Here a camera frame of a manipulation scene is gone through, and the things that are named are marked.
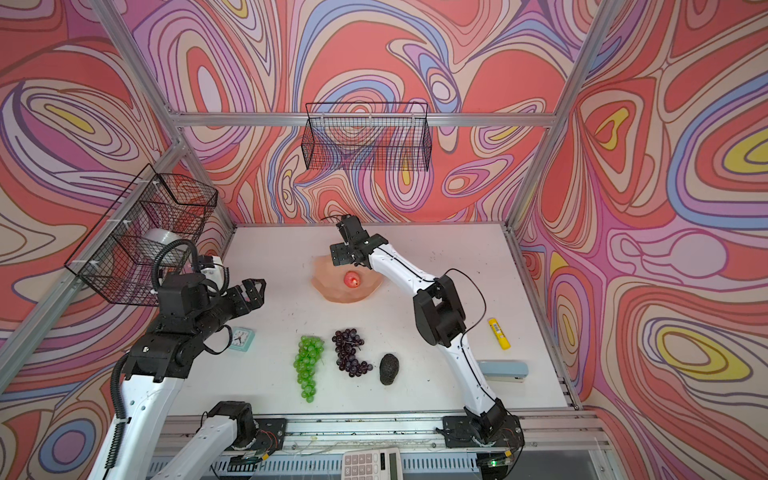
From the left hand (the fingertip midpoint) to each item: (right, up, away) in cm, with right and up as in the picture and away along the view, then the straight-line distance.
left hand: (254, 285), depth 70 cm
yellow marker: (+66, -17, +19) cm, 71 cm away
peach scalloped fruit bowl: (+12, -2, +30) cm, 32 cm away
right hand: (+20, +7, +28) cm, 34 cm away
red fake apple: (+20, -1, +28) cm, 35 cm away
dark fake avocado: (+32, -24, +10) cm, 41 cm away
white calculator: (+28, -42, -2) cm, 50 cm away
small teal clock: (-12, -18, +18) cm, 28 cm away
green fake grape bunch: (+9, -23, +10) cm, 26 cm away
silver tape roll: (-24, +12, +3) cm, 27 cm away
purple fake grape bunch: (+20, -18, +14) cm, 31 cm away
